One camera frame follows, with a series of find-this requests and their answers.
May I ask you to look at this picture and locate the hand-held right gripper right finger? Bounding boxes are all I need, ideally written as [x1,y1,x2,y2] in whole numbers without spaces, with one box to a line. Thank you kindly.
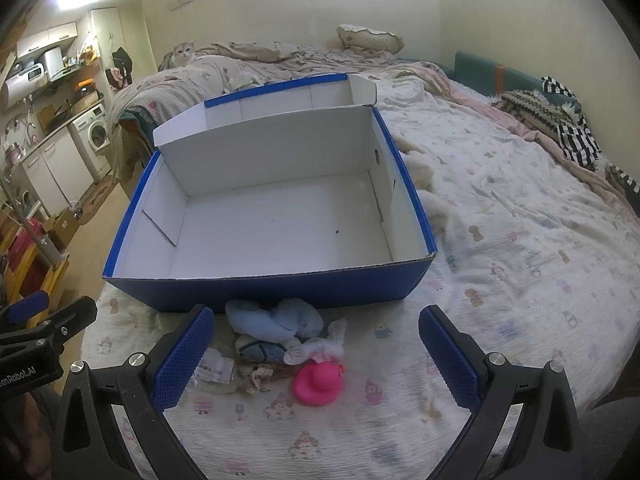
[418,304,584,480]

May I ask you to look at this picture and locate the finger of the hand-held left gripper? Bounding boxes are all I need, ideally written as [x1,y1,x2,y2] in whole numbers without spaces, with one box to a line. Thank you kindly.
[0,291,51,332]
[0,296,99,357]

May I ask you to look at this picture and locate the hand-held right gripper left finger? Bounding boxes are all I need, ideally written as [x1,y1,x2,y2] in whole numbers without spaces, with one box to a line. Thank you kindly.
[50,304,216,480]

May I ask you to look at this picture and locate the clear plastic snack bag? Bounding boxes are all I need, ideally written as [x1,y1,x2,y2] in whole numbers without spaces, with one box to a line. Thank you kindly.
[192,347,239,394]

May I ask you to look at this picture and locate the blue cardboard box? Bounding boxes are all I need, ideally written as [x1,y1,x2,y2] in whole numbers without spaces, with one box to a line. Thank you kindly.
[102,73,439,315]

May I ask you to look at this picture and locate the yellow wooden rack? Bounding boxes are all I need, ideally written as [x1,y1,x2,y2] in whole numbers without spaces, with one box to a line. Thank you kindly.
[10,255,71,311]

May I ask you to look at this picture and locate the red bag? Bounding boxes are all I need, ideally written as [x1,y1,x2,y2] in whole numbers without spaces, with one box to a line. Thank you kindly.
[5,227,43,301]

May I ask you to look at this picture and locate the blue striped sock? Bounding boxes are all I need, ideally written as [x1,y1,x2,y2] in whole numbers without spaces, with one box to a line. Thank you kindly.
[235,335,302,364]

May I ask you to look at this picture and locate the brown cardboard box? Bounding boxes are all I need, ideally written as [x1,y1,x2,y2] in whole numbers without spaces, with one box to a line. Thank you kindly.
[45,209,81,250]

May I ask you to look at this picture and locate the light blue plush cloth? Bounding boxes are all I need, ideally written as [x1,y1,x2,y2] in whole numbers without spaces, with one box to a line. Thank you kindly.
[225,297,326,343]

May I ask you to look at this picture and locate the white kitchen base cabinet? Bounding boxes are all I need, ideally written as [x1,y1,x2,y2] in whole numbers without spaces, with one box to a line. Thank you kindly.
[20,125,97,212]

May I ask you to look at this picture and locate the white washing machine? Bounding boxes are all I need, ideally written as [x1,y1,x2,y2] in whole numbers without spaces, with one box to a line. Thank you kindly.
[70,105,112,162]

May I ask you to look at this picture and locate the cream fluffy plush toy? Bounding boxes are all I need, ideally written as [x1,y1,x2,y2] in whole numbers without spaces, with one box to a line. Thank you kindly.
[395,135,451,222]

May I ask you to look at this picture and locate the white water heater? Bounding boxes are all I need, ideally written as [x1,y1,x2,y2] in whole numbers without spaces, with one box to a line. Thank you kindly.
[39,47,65,81]

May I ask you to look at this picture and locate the dark hanging clothing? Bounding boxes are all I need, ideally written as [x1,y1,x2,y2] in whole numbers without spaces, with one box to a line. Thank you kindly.
[111,47,134,86]

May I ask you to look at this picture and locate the black and white striped garment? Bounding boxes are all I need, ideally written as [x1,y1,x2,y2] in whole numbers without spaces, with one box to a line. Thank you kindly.
[541,76,604,169]

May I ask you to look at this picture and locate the pink blanket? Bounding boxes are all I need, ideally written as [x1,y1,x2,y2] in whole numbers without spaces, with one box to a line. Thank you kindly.
[395,60,626,201]

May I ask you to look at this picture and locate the tall white cupboard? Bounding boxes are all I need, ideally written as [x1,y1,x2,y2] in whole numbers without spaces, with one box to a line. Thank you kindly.
[90,7,132,96]

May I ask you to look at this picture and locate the grey and white cat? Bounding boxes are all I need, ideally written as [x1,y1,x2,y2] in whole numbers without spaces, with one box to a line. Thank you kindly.
[170,41,197,69]

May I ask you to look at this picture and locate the teal headboard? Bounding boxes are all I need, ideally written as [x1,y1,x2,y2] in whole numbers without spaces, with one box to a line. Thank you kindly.
[453,50,584,111]

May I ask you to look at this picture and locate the beige printed quilt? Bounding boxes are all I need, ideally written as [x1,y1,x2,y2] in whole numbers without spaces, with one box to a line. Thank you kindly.
[109,40,453,181]

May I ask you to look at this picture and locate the cream ruffled pillow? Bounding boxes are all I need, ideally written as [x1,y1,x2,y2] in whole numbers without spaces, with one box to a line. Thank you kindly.
[336,24,405,54]

